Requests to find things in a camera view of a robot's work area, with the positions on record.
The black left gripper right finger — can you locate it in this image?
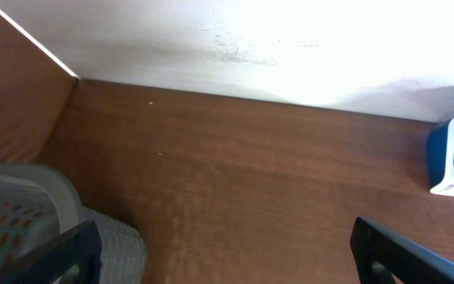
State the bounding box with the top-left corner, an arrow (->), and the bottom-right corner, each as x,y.
350,217 -> 454,284

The grey plastic mesh basket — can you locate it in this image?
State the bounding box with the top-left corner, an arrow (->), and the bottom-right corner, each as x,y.
0,161 -> 147,283

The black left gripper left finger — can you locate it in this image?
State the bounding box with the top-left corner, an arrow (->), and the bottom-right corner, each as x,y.
0,220 -> 102,284

